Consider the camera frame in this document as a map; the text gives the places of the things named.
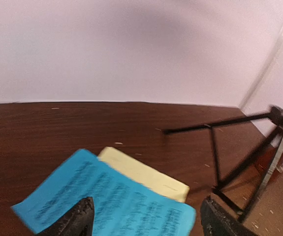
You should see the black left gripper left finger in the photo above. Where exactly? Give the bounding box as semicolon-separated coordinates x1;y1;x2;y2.
36;197;94;236

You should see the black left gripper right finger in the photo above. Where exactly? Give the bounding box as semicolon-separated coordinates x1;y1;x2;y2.
200;196;257;236

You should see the blue sheet music page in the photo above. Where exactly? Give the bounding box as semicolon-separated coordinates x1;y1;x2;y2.
12;149;196;236

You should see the yellow sheet music page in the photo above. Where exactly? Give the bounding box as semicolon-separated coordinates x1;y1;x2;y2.
98;147;189;203

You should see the black music stand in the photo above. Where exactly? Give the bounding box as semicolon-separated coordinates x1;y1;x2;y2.
162;93;283;223

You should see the right aluminium corner post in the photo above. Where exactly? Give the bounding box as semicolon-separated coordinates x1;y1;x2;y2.
238;25;283;110

